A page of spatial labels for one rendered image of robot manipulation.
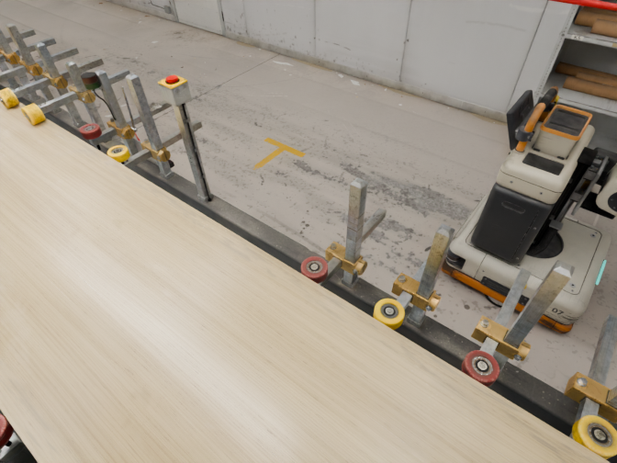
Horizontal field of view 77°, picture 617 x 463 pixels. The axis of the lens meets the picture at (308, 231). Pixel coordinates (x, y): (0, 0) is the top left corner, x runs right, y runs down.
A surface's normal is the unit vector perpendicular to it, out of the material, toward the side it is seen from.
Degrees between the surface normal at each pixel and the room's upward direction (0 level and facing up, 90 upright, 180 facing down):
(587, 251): 0
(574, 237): 0
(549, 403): 0
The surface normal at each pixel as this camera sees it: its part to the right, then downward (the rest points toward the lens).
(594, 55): -0.61, 0.58
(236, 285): -0.02, -0.69
